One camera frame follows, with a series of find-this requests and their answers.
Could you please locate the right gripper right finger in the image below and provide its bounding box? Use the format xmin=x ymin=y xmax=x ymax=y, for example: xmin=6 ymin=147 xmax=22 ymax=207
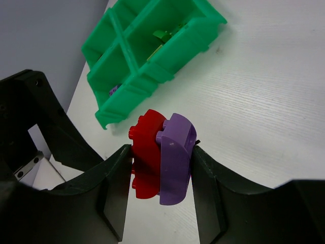
xmin=191 ymin=146 xmax=324 ymax=243

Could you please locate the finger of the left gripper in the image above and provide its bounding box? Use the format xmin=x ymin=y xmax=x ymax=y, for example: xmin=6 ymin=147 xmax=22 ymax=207
xmin=1 ymin=70 xmax=103 ymax=180

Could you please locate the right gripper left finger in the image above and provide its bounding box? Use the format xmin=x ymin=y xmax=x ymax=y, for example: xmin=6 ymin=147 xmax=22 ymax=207
xmin=1 ymin=144 xmax=132 ymax=243

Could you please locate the red long lego brick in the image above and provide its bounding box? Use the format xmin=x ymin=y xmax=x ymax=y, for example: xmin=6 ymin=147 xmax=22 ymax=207
xmin=128 ymin=109 xmax=166 ymax=199

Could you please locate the purple rectangular lego brick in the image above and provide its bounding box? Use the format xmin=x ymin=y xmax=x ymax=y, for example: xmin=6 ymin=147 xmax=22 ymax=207
xmin=109 ymin=84 xmax=121 ymax=96

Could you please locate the purple curved lego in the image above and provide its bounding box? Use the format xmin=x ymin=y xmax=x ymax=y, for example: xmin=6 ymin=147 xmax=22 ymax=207
xmin=156 ymin=113 xmax=197 ymax=206

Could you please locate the green compartment tray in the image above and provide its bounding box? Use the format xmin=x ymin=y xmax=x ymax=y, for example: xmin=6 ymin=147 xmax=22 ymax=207
xmin=82 ymin=0 xmax=227 ymax=128

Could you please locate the green curved lego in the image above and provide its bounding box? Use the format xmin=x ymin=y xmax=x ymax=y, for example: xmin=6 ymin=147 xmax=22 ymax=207
xmin=153 ymin=30 xmax=172 ymax=43

